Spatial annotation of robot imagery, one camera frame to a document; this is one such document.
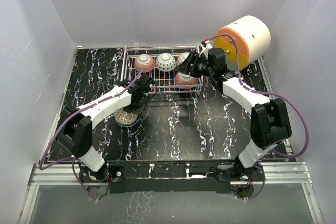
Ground aluminium rail frame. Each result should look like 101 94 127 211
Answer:
19 57 325 224

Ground white bowl green leaves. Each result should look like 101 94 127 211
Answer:
115 118 139 127

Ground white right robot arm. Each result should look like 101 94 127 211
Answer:
175 48 291 180

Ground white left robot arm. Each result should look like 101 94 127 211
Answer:
55 73 155 182

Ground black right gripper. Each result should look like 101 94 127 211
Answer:
175 51 214 79

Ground white bowl brown diamonds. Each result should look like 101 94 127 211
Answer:
155 53 176 72

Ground round white mini drawer cabinet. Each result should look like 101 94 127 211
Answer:
214 15 271 69

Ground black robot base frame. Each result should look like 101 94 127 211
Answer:
79 159 266 194

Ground pink floral bowl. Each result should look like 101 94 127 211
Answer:
175 72 197 90
134 54 155 73

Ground white bowl red lattice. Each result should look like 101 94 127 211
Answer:
175 52 189 67

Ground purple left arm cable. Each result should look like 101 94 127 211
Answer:
38 66 146 201

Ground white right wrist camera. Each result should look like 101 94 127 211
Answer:
199 39 213 59

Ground white wire dish rack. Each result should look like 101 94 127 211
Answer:
120 46 203 94

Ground brown patterned bowl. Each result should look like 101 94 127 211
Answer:
113 109 139 124

